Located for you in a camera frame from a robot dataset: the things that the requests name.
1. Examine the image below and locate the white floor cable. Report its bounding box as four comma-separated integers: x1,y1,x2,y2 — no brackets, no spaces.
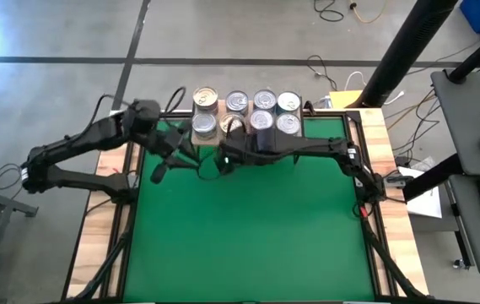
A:
343,70,367,92

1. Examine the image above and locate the black table frame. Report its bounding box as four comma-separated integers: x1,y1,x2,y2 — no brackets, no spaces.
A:
60,110,433,304

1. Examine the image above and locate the black diagonal bar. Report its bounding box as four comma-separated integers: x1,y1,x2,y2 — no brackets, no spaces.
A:
402,152,463,203

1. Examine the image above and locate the white label seafood can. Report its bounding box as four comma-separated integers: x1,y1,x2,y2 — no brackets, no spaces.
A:
275,111,302,137

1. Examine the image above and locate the black floor cable loop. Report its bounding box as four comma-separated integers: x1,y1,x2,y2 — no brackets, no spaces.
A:
0,163,24,195

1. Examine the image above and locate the gold lid seafood can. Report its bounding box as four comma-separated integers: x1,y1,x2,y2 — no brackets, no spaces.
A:
192,86,219,114

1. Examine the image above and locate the black diagonal frame strut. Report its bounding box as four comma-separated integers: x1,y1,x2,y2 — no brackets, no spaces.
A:
364,227,429,299
77,219,133,301

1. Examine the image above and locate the green table mat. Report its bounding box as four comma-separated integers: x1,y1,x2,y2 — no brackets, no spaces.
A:
123,117,375,303

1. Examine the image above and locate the silver lid seafood can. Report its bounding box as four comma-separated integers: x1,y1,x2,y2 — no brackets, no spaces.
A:
225,90,250,115
191,111,218,139
249,108,275,132

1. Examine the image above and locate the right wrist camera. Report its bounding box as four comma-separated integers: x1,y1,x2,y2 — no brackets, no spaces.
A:
216,155,236,176

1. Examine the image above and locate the yellow floor cable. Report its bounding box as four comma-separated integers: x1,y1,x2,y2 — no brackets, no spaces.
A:
348,0,383,24

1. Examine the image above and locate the grey furniture leg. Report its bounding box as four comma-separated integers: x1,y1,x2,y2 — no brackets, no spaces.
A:
0,183,40,292

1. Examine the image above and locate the blue albacore tuna can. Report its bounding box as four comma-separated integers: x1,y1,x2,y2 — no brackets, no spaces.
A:
253,88,278,111

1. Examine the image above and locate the yellow blue label can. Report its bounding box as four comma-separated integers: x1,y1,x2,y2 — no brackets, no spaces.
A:
277,90,302,114

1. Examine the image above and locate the black perforated tower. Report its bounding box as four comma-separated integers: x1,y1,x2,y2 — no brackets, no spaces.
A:
355,0,460,109

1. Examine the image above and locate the yellow box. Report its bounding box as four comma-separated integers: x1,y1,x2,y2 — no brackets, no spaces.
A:
328,90,365,106

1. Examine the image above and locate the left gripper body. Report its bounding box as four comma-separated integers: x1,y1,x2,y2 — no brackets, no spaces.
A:
154,125,195,165

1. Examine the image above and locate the white paper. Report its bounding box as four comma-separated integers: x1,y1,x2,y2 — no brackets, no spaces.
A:
397,166,443,220

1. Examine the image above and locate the grey bracket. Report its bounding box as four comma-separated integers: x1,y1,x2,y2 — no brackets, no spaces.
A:
380,172,407,189

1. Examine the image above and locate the wooden shelf black frame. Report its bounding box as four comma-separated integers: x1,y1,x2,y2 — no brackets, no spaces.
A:
191,99,309,166

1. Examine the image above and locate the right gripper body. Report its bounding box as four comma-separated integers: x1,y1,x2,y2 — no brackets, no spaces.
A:
221,129,262,166

